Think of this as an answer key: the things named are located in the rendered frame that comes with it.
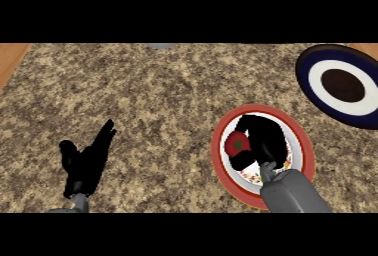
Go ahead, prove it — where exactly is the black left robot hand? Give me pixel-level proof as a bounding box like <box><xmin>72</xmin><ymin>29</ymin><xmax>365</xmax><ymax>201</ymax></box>
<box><xmin>58</xmin><ymin>118</ymin><xmax>118</xmax><ymax>200</ymax></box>

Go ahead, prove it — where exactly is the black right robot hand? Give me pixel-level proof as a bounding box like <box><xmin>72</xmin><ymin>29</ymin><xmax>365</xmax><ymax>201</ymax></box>
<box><xmin>229</xmin><ymin>114</ymin><xmax>290</xmax><ymax>172</ymax></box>

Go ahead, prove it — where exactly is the red tomato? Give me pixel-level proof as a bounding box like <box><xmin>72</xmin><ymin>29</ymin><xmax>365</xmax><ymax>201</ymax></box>
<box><xmin>223</xmin><ymin>130</ymin><xmax>253</xmax><ymax>157</ymax></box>

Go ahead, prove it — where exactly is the red-rimmed white plate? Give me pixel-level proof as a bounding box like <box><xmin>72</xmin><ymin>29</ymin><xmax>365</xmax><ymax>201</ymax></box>
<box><xmin>210</xmin><ymin>103</ymin><xmax>316</xmax><ymax>211</ymax></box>

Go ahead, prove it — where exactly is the navy and white plate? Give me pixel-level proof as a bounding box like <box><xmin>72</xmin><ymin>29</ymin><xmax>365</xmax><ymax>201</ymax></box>
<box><xmin>294</xmin><ymin>43</ymin><xmax>378</xmax><ymax>131</ymax></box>

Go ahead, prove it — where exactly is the grey object at edge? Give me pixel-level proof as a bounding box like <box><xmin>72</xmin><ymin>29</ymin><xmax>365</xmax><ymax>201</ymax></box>
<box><xmin>145</xmin><ymin>43</ymin><xmax>179</xmax><ymax>50</ymax></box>

